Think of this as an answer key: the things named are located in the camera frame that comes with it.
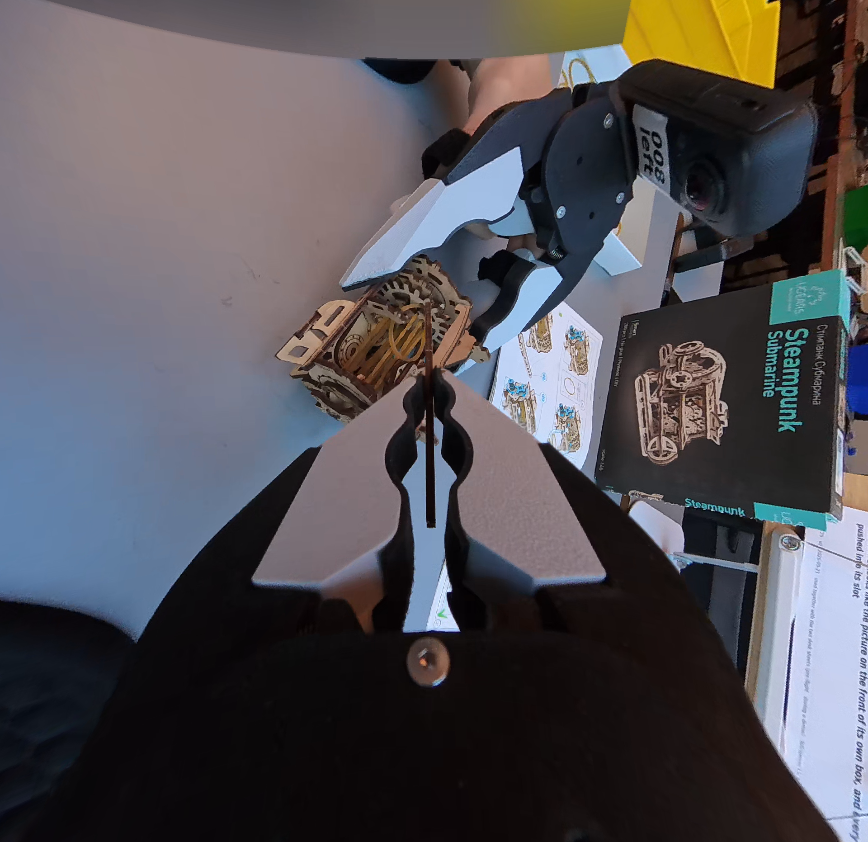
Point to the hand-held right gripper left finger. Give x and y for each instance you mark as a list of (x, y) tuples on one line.
[(339, 509)]

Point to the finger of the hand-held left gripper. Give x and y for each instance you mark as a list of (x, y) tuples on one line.
[(420, 231), (532, 303)]

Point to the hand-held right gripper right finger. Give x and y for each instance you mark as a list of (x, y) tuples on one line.
[(522, 516)]

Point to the thin wooden model part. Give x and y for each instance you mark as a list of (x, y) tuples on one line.
[(430, 496)]

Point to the wooden mechanical model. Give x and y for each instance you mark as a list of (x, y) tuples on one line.
[(325, 353)]

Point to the black model kit box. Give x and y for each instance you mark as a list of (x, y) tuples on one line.
[(746, 353)]

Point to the person's left hand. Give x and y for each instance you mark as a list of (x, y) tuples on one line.
[(508, 89)]

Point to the assembly instruction booklet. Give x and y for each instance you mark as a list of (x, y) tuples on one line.
[(553, 374)]

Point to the white cardboard tray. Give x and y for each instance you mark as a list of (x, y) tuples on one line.
[(620, 258)]

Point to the black box-shaped device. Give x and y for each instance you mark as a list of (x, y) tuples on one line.
[(712, 255)]

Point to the person's dark clothing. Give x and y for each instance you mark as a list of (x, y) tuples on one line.
[(400, 70)]

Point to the yellow plastic bin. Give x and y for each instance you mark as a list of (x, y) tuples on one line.
[(698, 21)]

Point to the green board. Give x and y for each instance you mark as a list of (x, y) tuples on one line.
[(858, 225)]

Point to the white task instruction sheet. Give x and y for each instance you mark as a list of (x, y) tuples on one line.
[(827, 652)]

